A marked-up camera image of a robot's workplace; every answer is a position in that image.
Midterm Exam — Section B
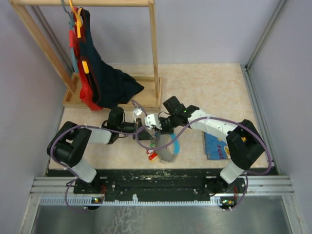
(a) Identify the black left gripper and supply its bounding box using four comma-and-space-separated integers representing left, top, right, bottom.
117, 118, 154, 141

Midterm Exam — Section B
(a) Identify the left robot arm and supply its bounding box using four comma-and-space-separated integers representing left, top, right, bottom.
47, 107, 153, 194

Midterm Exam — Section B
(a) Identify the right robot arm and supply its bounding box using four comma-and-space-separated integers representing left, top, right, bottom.
145, 96, 265, 193

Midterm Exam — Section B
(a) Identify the wooden clothes rack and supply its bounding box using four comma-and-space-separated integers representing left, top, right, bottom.
10, 0, 162, 111

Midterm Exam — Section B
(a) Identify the blue yellow booklet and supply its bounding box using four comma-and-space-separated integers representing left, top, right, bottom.
203, 133, 230, 160

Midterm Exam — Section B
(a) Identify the dark navy garment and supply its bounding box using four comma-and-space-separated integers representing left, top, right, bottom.
78, 8, 144, 109

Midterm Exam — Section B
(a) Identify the red garment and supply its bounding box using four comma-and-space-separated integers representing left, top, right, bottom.
68, 7, 104, 112

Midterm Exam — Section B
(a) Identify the yellow hanger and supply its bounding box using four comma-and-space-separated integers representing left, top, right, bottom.
69, 0, 88, 71

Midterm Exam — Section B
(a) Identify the teal hanger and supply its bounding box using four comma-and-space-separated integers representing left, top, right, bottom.
61, 0, 79, 74

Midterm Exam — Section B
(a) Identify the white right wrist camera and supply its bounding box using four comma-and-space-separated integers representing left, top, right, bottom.
144, 114, 162, 130

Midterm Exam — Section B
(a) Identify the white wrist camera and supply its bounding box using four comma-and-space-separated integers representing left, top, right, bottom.
133, 107, 143, 117
144, 114, 162, 130

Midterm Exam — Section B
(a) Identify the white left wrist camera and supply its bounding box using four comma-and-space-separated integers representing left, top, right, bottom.
133, 107, 143, 117

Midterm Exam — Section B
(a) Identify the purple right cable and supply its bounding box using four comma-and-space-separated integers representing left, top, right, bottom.
135, 117, 273, 212

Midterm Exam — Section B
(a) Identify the purple cable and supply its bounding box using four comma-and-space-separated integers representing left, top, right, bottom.
135, 117, 273, 212
50, 99, 156, 213

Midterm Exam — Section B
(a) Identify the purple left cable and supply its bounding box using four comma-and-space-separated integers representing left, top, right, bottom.
50, 99, 156, 213

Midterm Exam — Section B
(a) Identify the aluminium corner rail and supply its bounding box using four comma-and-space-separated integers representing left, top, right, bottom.
244, 0, 288, 71

